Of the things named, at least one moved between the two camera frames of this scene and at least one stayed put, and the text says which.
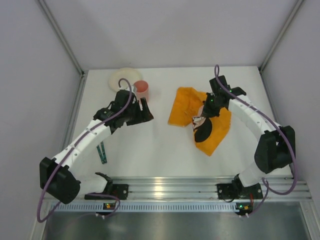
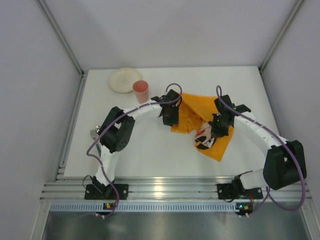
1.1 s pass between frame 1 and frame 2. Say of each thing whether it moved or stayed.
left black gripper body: moved
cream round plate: stayed
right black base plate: stayed
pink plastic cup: stayed
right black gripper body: moved
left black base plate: stayed
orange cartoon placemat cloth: moved
